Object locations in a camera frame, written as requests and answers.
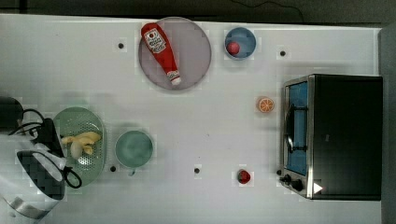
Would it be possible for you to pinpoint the grey round plate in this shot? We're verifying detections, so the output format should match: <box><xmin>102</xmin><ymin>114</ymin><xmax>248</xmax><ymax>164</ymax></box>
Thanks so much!
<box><xmin>138</xmin><ymin>17</ymin><xmax>211</xmax><ymax>91</ymax></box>

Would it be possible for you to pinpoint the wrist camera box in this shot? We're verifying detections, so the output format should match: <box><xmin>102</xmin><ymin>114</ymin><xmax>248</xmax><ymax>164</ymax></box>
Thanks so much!
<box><xmin>37</xmin><ymin>119</ymin><xmax>64</xmax><ymax>158</ymax></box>

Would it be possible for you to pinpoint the green oval strainer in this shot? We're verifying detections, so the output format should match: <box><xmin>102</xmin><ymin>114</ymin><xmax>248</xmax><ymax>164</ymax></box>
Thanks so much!
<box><xmin>54</xmin><ymin>107</ymin><xmax>106</xmax><ymax>187</ymax></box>

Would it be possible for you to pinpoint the peeled yellow banana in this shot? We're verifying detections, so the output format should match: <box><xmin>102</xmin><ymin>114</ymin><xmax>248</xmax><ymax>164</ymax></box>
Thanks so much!
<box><xmin>61</xmin><ymin>132</ymin><xmax>101</xmax><ymax>160</ymax></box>

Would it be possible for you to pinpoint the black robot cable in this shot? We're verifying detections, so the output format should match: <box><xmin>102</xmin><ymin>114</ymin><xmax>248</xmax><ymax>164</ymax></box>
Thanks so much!
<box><xmin>7</xmin><ymin>108</ymin><xmax>83</xmax><ymax>189</ymax></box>

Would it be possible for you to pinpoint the red ball fruit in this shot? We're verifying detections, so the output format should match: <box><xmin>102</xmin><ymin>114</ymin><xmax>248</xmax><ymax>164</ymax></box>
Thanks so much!
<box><xmin>226</xmin><ymin>42</ymin><xmax>240</xmax><ymax>55</ymax></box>

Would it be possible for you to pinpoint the orange slice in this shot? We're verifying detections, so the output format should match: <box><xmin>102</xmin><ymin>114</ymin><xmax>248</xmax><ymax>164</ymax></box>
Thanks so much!
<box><xmin>256</xmin><ymin>97</ymin><xmax>275</xmax><ymax>113</ymax></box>

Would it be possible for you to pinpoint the red ketchup bottle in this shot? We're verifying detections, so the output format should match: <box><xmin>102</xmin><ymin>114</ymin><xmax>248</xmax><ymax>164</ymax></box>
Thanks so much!
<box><xmin>141</xmin><ymin>22</ymin><xmax>181</xmax><ymax>86</ymax></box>

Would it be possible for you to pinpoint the teal metal cup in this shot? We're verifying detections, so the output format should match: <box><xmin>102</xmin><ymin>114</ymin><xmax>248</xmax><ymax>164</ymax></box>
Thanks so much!
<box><xmin>115</xmin><ymin>131</ymin><xmax>154</xmax><ymax>176</ymax></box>

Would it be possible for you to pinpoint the black cylinder upper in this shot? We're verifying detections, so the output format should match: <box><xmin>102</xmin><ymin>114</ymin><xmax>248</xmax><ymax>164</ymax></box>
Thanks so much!
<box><xmin>0</xmin><ymin>96</ymin><xmax>23</xmax><ymax>130</ymax></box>

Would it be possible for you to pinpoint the black toaster oven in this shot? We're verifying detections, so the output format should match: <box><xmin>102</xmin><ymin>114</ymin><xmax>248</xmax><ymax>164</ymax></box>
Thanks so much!
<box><xmin>277</xmin><ymin>74</ymin><xmax>383</xmax><ymax>201</ymax></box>

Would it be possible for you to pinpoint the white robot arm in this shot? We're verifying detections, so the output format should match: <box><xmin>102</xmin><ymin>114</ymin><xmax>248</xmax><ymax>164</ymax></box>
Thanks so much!
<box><xmin>0</xmin><ymin>134</ymin><xmax>66</xmax><ymax>224</ymax></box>

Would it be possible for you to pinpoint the red strawberry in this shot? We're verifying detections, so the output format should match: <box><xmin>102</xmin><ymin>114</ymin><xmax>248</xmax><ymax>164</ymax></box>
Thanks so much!
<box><xmin>237</xmin><ymin>170</ymin><xmax>251</xmax><ymax>185</ymax></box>

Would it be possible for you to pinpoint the blue bowl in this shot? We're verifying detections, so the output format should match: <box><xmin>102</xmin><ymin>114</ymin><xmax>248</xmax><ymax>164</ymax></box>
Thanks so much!
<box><xmin>224</xmin><ymin>27</ymin><xmax>257</xmax><ymax>61</ymax></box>

